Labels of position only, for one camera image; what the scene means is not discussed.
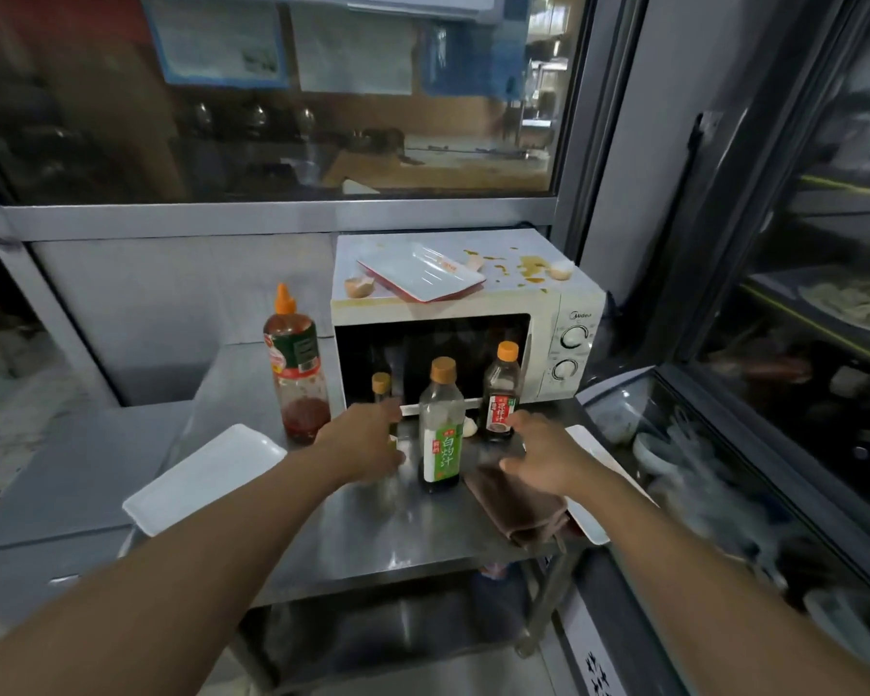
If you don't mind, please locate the brown cloth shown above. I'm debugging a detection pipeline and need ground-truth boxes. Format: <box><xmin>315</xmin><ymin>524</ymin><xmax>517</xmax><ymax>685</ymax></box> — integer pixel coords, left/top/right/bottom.
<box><xmin>463</xmin><ymin>462</ymin><xmax>571</xmax><ymax>551</ymax></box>

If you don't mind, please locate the red sauce squeeze bottle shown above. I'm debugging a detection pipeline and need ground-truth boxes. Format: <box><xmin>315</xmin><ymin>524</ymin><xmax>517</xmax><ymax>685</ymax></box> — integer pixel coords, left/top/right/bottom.
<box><xmin>263</xmin><ymin>283</ymin><xmax>332</xmax><ymax>446</ymax></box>

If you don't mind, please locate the white rectangular tray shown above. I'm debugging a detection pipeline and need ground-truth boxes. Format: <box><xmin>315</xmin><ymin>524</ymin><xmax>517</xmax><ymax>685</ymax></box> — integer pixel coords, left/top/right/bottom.
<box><xmin>121</xmin><ymin>423</ymin><xmax>289</xmax><ymax>537</ymax></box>

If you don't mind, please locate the plate of dumplings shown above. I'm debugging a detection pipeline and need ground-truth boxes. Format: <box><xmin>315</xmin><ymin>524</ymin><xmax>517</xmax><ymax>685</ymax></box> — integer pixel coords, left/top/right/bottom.
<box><xmin>797</xmin><ymin>276</ymin><xmax>870</xmax><ymax>340</ymax></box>

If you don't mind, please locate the person's right forearm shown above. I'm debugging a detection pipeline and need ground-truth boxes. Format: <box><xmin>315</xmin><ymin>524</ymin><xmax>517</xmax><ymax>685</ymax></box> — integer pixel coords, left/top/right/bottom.
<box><xmin>573</xmin><ymin>464</ymin><xmax>870</xmax><ymax>696</ymax></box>

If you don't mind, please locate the person's left hand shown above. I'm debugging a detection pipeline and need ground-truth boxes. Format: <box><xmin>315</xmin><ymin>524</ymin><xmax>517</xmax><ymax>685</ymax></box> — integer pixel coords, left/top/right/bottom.
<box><xmin>312</xmin><ymin>397</ymin><xmax>407</xmax><ymax>488</ymax></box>

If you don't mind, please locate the stainless steel table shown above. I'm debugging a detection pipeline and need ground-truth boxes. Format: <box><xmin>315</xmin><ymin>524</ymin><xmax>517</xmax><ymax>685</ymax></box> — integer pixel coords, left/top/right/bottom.
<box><xmin>118</xmin><ymin>339</ymin><xmax>604</xmax><ymax>696</ymax></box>

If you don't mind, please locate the clear green-label vinegar bottle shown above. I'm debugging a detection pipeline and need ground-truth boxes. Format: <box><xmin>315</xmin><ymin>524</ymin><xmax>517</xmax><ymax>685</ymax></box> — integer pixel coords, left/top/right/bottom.
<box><xmin>417</xmin><ymin>356</ymin><xmax>467</xmax><ymax>494</ymax></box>

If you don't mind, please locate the white paper notice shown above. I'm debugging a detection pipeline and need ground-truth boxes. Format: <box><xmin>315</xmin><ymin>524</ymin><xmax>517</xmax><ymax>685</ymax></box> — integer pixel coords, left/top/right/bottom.
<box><xmin>290</xmin><ymin>0</ymin><xmax>417</xmax><ymax>96</ymax></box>

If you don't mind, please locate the blue poster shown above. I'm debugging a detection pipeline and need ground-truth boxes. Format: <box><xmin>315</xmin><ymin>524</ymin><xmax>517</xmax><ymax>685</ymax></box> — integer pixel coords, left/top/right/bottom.
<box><xmin>419</xmin><ymin>0</ymin><xmax>532</xmax><ymax>101</ymax></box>

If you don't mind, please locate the person's left forearm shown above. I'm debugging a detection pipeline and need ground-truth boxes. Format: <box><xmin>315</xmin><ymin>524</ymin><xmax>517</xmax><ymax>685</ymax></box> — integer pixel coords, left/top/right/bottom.
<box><xmin>0</xmin><ymin>442</ymin><xmax>349</xmax><ymax>696</ymax></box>

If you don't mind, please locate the aluminium window frame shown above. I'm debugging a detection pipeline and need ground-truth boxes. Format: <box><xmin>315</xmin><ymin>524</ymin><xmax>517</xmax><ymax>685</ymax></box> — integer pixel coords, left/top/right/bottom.
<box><xmin>0</xmin><ymin>0</ymin><xmax>651</xmax><ymax>248</ymax></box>

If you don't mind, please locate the glass display fridge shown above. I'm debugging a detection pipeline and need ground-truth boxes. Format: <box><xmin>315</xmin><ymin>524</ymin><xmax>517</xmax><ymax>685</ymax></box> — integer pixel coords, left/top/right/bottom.
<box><xmin>554</xmin><ymin>0</ymin><xmax>870</xmax><ymax>696</ymax></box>

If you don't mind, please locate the small yellow-capped bottle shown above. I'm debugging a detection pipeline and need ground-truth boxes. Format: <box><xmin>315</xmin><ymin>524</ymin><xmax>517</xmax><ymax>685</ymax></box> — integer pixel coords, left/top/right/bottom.
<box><xmin>371</xmin><ymin>371</ymin><xmax>401</xmax><ymax>437</ymax></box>

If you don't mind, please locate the low stainless steel counter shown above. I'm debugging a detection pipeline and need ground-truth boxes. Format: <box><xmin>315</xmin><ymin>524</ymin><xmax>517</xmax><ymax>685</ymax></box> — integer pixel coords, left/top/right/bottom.
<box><xmin>0</xmin><ymin>400</ymin><xmax>195</xmax><ymax>635</ymax></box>

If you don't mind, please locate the white microwave oven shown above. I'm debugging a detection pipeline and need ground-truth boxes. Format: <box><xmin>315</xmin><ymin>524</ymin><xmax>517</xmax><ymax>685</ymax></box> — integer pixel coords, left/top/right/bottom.
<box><xmin>331</xmin><ymin>227</ymin><xmax>608</xmax><ymax>417</ymax></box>

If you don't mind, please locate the blue-framed poster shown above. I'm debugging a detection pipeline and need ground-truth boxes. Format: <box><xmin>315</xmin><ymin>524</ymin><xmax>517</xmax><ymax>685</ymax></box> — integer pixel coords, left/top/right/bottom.
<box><xmin>140</xmin><ymin>0</ymin><xmax>291</xmax><ymax>90</ymax></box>

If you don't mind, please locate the person's right hand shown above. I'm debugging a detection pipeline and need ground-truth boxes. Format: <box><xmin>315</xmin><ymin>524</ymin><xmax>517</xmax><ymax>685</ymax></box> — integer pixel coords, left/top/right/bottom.
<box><xmin>499</xmin><ymin>410</ymin><xmax>604</xmax><ymax>501</ymax></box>

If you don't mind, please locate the dark red-label sauce bottle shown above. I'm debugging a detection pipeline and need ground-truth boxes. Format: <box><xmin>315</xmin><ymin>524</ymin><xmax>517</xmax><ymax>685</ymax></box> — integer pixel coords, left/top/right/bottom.
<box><xmin>480</xmin><ymin>341</ymin><xmax>523</xmax><ymax>443</ymax></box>

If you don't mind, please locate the white and red rectangular plate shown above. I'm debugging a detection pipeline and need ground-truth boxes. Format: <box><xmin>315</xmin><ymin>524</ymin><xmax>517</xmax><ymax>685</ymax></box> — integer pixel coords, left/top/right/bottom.
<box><xmin>356</xmin><ymin>242</ymin><xmax>487</xmax><ymax>304</ymax></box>

